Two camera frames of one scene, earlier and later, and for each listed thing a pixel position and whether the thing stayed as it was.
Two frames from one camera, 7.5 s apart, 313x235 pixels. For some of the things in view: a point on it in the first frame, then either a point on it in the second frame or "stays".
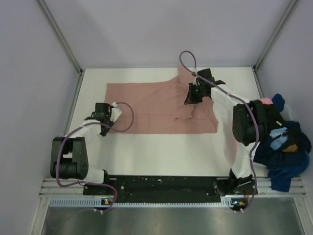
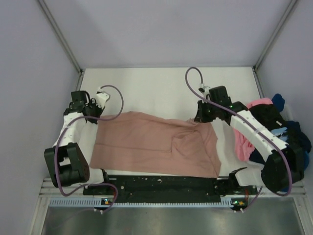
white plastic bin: (287, 113) stays
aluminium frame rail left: (60, 38) stays
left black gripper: (110, 122) -> (93, 103)
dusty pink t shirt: (159, 108) -> (155, 142)
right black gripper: (190, 99) -> (200, 117)
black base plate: (129, 189) stays
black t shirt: (273, 120) stays
